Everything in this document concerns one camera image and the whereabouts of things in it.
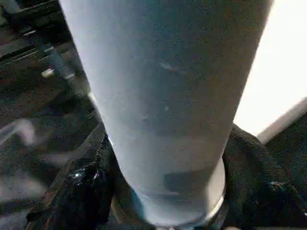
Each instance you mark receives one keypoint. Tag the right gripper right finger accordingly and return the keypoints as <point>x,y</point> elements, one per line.
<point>259,191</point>

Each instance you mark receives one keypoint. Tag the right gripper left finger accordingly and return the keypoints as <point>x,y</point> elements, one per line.
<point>81,191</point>

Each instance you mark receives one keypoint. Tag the white plastic table leg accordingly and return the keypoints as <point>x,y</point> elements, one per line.
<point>156,95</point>

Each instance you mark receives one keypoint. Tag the white plastic table top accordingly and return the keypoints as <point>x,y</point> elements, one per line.
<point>283,72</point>

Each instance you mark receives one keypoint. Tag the black mat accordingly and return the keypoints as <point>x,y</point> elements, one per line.
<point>36,115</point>

